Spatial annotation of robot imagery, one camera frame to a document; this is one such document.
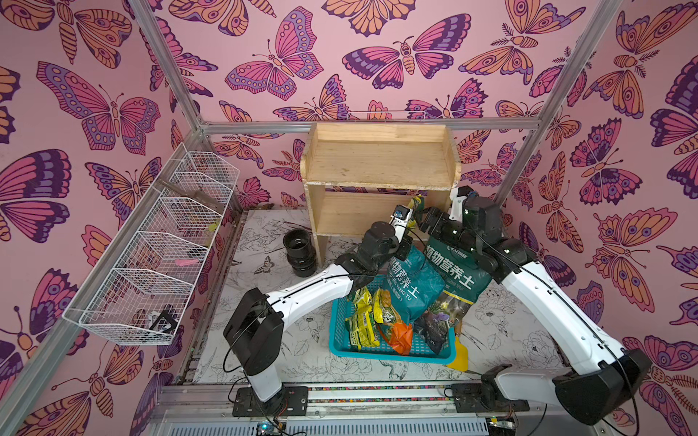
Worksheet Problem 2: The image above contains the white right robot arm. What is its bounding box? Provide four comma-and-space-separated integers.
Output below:
413, 187, 651, 425

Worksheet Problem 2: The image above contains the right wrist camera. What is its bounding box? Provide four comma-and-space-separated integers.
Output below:
449, 186, 474, 223

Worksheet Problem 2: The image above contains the teal plastic basket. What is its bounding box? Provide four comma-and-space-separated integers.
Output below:
329, 275, 456, 365

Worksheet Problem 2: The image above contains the dark green soil bag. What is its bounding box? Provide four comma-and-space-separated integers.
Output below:
414, 238, 492, 354

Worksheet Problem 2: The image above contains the wooden two-tier shelf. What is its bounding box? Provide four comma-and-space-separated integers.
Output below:
300, 122, 462, 263

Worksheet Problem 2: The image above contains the teal orange soil bag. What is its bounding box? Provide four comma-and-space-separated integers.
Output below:
375, 247, 444, 356

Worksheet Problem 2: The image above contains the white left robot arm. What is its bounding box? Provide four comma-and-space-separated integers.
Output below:
223, 217, 412, 416

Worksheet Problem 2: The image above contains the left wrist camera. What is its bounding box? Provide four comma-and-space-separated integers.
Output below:
389, 205, 413, 243

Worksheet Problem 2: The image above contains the aluminium frame post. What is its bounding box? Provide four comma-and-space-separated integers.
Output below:
129, 0, 203, 133

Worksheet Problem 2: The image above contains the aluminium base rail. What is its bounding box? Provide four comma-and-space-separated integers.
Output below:
146, 381, 607, 435

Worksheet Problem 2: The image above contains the white wire basket rack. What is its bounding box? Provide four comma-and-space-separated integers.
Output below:
63, 145, 240, 345

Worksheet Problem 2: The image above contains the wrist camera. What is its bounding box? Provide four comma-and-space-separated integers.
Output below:
389, 205, 413, 243
449, 186, 474, 223

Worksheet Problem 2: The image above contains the yellow fertilizer bag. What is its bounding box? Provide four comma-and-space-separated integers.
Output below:
345, 287, 380, 351
373, 288, 402, 326

